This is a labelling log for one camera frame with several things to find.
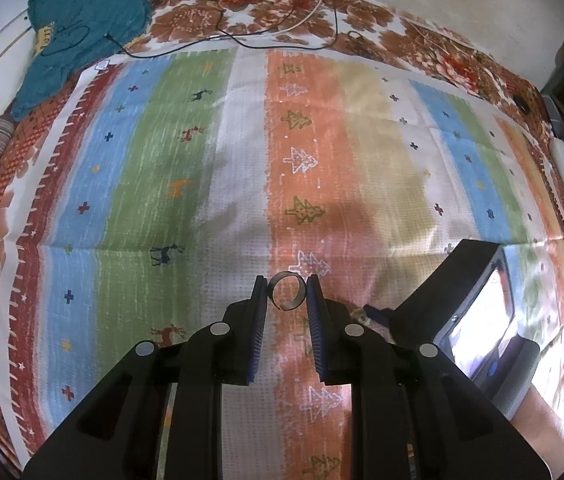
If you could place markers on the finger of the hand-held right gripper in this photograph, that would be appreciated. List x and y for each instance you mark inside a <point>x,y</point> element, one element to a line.
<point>379,316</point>

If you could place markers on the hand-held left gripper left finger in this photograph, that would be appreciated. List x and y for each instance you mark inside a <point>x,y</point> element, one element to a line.
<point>257,332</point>

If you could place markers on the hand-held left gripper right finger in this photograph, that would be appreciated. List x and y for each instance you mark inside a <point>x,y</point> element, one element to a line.
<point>316,332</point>

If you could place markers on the person's right forearm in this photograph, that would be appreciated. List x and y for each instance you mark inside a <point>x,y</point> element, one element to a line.
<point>542,435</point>

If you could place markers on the black round object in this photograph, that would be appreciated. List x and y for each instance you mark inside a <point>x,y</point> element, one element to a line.
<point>522,102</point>

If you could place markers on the striped printed blanket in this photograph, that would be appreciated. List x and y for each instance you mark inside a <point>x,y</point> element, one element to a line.
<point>161,160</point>

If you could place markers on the floral bedsheet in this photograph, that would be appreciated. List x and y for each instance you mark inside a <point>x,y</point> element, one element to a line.
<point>186,17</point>

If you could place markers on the teal shirt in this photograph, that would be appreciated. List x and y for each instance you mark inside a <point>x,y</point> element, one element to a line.
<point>86,5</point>

